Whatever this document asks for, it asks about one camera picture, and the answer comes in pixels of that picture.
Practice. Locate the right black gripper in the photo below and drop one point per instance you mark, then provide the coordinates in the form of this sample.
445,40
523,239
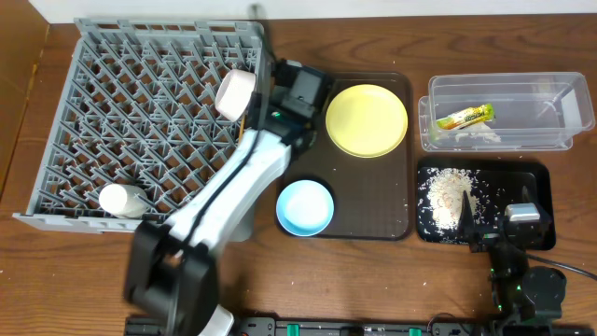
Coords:
488,238

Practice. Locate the green snack wrapper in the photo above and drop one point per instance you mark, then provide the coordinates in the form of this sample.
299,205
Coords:
467,117

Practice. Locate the yellow round plate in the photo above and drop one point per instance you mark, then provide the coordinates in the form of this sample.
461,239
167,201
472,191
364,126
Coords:
366,121

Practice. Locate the light blue bowl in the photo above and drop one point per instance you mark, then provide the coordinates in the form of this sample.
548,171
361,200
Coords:
305,208

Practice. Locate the wooden chopstick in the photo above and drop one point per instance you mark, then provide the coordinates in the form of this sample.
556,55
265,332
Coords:
241,129

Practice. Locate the white cup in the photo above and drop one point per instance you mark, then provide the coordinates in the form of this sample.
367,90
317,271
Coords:
124,201

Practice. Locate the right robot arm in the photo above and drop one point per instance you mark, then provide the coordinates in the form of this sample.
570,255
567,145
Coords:
528,297

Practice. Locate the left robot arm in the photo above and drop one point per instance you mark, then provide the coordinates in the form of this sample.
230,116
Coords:
172,272

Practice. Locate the black waste tray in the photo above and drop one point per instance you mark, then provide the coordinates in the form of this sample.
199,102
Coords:
500,182

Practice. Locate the spilled rice food waste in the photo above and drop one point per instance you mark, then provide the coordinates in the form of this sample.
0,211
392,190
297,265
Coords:
442,199

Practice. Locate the clear plastic bin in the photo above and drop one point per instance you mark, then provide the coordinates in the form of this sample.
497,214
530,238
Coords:
532,111

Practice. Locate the dark brown serving tray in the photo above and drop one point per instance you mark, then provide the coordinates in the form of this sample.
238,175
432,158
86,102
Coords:
371,196

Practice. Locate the grey plastic dish rack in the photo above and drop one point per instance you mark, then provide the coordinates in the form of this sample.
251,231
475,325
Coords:
138,108

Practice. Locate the black equipment rail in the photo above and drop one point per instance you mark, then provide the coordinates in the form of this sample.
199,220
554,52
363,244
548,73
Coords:
437,326

